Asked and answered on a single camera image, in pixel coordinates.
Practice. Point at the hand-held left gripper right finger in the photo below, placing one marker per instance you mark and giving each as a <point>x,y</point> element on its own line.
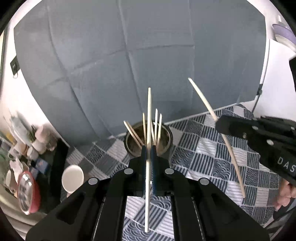
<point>154,162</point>

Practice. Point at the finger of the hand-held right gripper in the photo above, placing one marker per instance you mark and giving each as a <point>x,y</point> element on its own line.
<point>235,127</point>
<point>279,124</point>

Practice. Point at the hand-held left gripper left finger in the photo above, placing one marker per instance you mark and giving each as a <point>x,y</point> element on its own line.
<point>143,162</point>

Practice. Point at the black cylindrical utensil holder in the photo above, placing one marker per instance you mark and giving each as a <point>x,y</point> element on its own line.
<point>166,141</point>

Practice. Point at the pale wooden chopstick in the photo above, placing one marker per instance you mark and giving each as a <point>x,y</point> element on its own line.
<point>233,160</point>
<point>149,104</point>

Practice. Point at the set of wooden chopsticks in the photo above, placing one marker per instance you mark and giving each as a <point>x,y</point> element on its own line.
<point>159,127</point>

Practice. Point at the person's right hand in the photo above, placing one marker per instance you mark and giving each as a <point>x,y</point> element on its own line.
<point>285,195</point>

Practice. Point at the blue checked patterned tablecloth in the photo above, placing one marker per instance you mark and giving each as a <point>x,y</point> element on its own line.
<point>196,157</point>

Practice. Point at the white board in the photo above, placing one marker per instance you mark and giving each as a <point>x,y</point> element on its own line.
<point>277,69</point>

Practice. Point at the beige mug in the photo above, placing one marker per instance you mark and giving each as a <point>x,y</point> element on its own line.
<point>72,178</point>

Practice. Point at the black side table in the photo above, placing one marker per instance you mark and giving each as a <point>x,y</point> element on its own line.
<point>57,173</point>

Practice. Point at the purple and white object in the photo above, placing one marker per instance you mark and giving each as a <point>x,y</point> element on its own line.
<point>283,31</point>

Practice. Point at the red bowl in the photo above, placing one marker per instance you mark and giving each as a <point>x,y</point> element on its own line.
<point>34,199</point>

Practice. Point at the hanging grey cloth backdrop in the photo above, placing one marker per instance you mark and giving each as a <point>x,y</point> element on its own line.
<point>92,58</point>

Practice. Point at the cluster of toiletry bottles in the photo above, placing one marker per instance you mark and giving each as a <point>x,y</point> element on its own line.
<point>23,143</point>

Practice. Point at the black wall socket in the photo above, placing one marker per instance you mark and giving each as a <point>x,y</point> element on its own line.
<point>14,66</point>

